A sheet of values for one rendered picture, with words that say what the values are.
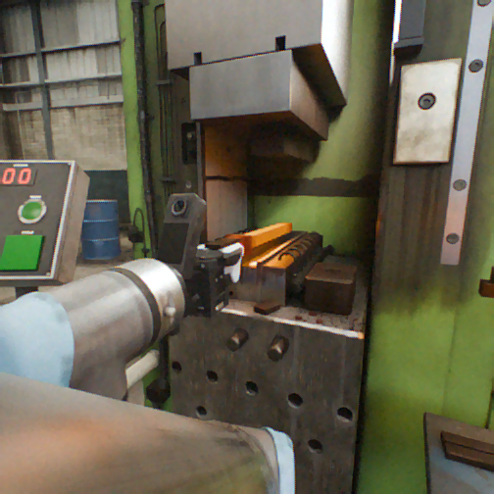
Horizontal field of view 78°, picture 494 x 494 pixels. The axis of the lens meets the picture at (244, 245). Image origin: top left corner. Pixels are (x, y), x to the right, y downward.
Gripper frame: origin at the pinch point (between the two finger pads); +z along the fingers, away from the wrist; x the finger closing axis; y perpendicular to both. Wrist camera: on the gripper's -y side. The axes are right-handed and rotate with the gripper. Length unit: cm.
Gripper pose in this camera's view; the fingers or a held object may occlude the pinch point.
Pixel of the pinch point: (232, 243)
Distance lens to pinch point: 53.0
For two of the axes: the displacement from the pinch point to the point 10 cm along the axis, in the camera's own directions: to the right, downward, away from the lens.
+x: 9.1, 0.8, -4.1
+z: 4.1, -2.0, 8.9
